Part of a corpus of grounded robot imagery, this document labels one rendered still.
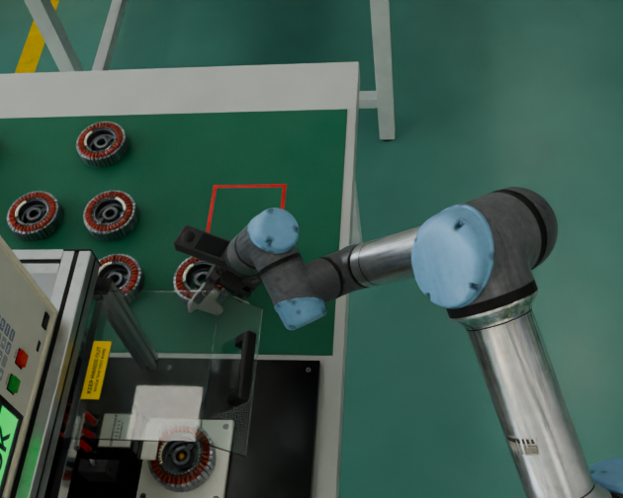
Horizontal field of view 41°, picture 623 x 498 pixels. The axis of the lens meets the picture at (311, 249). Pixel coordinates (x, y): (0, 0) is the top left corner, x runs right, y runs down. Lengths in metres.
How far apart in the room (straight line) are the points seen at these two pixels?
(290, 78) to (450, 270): 1.06
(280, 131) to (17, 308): 0.88
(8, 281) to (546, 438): 0.71
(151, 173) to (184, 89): 0.25
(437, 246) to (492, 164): 1.74
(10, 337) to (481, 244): 0.62
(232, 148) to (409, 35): 1.42
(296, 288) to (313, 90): 0.73
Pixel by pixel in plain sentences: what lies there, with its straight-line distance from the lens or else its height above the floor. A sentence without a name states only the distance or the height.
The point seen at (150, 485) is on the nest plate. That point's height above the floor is 0.78.
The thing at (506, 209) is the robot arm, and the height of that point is 1.28.
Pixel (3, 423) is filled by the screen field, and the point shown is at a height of 1.18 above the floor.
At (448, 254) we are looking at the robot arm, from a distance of 1.02.
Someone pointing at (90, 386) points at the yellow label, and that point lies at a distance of 1.27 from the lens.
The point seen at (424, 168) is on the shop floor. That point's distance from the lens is 2.74.
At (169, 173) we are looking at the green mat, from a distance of 1.87.
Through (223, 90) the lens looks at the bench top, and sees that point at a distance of 2.00.
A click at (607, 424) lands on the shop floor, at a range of 2.36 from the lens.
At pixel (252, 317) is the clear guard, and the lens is 1.31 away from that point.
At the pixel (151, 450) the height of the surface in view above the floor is 0.88.
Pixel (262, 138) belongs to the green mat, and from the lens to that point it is 1.88.
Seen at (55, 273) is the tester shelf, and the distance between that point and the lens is 1.33.
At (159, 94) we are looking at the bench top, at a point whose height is 0.75.
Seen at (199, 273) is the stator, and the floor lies 0.80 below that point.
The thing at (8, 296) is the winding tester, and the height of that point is 1.25.
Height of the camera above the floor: 2.15
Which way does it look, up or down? 56 degrees down
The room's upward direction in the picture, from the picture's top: 12 degrees counter-clockwise
